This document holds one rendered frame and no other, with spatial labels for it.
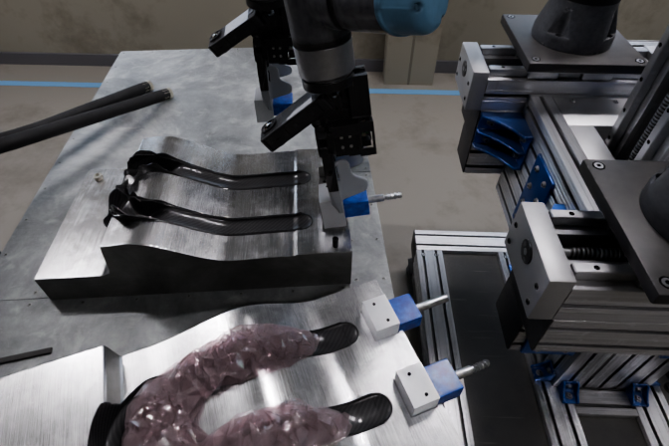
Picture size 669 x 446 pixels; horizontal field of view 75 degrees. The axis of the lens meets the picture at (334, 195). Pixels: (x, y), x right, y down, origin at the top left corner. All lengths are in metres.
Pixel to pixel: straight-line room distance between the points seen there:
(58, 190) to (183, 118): 0.32
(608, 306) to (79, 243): 0.81
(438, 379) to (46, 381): 0.48
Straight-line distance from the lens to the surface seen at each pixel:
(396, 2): 0.47
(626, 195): 0.68
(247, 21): 0.83
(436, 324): 1.41
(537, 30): 1.01
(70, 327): 0.84
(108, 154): 1.12
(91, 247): 0.84
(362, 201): 0.69
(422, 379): 0.61
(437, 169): 2.23
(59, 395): 0.65
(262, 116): 0.92
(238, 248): 0.72
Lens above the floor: 1.44
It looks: 45 degrees down
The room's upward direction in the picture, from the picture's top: straight up
